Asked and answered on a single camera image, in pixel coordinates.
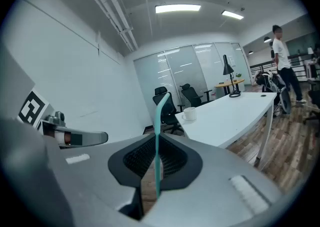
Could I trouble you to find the white metal table leg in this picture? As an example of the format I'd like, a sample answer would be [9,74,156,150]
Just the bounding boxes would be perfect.
[254,102,275,167]

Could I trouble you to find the white cup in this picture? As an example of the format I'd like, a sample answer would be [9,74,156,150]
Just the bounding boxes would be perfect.
[180,106,198,122]

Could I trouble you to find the black office chair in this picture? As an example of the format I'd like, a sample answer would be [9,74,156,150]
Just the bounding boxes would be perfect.
[303,78,320,125]
[152,86,185,135]
[179,83,214,109]

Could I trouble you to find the frosted glass partition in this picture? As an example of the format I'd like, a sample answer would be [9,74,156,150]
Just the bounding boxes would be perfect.
[133,42,252,125]

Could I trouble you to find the round yellow table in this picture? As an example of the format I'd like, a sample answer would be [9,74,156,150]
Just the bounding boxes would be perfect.
[214,78,246,96]

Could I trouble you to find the grey mesh office chair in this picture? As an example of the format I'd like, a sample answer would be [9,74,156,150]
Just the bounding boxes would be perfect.
[254,70,293,118]

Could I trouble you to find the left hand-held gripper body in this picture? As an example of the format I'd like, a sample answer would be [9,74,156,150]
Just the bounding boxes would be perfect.
[16,89,66,148]

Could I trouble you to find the white ceiling pipes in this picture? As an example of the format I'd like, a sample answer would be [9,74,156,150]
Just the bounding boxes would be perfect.
[72,0,140,52]

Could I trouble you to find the teal bendy straw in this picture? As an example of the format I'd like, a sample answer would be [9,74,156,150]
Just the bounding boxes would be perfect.
[154,92,171,201]

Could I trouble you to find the rectangular ceiling light panel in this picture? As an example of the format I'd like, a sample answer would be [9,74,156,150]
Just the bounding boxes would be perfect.
[154,3,202,15]
[221,9,245,21]

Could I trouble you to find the black railing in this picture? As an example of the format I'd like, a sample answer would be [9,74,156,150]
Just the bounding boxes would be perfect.
[249,55,309,82]

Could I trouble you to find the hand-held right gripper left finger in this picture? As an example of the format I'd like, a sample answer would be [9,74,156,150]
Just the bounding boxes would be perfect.
[44,132,159,227]

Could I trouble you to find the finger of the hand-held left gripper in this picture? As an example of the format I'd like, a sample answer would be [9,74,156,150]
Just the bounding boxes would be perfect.
[55,130,109,147]

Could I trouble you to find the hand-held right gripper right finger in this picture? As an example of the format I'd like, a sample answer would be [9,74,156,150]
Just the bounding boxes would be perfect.
[139,132,286,227]

